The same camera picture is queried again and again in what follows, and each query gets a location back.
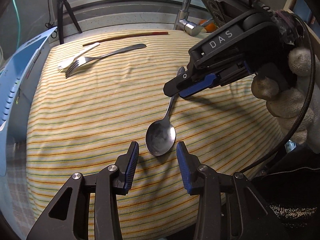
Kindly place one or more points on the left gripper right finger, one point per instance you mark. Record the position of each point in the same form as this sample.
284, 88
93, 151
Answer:
229, 205

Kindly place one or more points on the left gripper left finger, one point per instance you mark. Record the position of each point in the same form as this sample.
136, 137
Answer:
67, 214

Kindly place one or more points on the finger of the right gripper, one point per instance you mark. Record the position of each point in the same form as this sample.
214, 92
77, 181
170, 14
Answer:
178, 84
208, 82

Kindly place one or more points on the steel spoon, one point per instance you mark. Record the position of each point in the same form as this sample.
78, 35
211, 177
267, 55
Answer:
161, 135

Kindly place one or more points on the lone red-tipped wooden chopstick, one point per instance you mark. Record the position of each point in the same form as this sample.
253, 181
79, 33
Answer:
149, 33

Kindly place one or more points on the steel fork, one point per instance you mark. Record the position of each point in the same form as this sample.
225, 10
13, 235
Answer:
81, 61

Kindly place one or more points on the white plastic spork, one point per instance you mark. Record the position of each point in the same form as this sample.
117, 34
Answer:
68, 61

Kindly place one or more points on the white gloved right hand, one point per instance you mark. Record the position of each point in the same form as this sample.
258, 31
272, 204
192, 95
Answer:
285, 106

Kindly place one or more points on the orange fruit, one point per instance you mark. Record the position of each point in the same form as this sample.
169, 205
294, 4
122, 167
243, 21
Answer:
209, 26

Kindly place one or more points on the chrome faucet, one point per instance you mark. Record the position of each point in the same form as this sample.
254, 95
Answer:
184, 24

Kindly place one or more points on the striped yellow cloth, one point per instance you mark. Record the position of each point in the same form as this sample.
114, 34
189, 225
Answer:
84, 122

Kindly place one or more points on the blue plastic drainer basket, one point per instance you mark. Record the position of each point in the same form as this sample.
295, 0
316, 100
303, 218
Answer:
19, 81

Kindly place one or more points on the black camera box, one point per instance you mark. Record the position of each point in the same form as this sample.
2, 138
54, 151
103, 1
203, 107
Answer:
223, 11

